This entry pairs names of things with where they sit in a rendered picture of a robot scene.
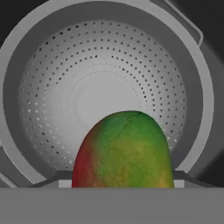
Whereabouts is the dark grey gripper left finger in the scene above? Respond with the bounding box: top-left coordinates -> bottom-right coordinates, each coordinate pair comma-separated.
28,170 -> 74,189

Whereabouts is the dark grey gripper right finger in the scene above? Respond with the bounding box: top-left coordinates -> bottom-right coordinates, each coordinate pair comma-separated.
171,170 -> 216,189

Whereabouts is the green and red mango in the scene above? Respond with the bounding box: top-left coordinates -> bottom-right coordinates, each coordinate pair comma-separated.
71,110 -> 175,189

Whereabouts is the dark grey sink basin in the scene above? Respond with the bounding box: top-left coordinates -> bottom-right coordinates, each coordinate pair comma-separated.
0,0 -> 224,189

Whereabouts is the grey metal colander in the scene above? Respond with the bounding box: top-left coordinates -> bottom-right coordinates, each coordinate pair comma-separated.
0,0 -> 215,187

